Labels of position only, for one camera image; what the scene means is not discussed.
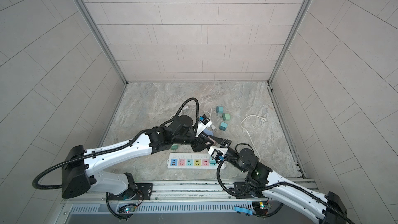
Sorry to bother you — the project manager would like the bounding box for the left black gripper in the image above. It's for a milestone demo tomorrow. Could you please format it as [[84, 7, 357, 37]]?
[[171, 132, 215, 154]]

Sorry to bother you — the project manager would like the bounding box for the green charger plug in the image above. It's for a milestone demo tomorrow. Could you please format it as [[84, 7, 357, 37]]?
[[222, 113, 231, 121], [171, 144, 179, 150]]

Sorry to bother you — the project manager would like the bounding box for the teal charger plug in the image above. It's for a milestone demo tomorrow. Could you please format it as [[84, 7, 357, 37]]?
[[209, 158, 217, 166], [219, 122, 228, 131], [216, 106, 224, 114]]

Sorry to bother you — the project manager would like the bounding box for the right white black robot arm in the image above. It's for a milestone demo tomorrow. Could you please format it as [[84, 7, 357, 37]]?
[[208, 136, 352, 224]]

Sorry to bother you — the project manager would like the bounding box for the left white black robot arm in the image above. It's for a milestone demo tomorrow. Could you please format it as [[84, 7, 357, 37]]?
[[32, 115, 213, 199]]

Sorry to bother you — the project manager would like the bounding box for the blue square socket cube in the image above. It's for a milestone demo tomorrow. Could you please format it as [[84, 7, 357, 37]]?
[[203, 129, 214, 135]]

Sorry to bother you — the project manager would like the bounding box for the white multicolour power strip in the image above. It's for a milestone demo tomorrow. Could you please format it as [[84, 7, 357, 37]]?
[[167, 153, 218, 170]]

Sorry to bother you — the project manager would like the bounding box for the right circuit board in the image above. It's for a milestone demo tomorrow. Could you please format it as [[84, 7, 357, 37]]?
[[252, 201, 272, 216]]

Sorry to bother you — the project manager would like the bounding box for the circuit board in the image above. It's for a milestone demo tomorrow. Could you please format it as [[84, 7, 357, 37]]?
[[118, 204, 136, 214], [252, 201, 272, 216]]

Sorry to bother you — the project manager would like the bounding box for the blue clip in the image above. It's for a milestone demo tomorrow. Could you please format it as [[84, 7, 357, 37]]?
[[234, 206, 254, 216]]

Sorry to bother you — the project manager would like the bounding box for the left circuit board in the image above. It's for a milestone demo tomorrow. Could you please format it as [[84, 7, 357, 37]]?
[[118, 204, 136, 214]]

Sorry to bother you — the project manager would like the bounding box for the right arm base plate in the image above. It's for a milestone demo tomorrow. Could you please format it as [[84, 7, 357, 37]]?
[[233, 181, 266, 199]]

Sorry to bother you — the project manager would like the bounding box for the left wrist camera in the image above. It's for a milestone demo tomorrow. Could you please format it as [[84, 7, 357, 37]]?
[[196, 115, 212, 138]]

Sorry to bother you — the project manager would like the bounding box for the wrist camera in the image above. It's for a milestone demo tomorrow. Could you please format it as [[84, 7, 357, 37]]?
[[208, 146, 224, 163], [196, 115, 212, 138]]

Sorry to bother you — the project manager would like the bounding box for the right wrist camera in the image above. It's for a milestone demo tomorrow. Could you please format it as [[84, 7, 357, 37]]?
[[208, 146, 224, 163]]

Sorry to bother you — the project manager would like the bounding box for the white power strip cable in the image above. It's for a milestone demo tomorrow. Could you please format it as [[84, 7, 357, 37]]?
[[240, 114, 268, 159]]

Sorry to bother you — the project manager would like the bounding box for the aluminium mounting rail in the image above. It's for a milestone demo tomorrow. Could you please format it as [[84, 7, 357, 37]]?
[[67, 178, 319, 203]]

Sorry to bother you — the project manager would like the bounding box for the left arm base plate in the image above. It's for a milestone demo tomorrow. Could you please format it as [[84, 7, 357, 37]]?
[[108, 183, 153, 201]]

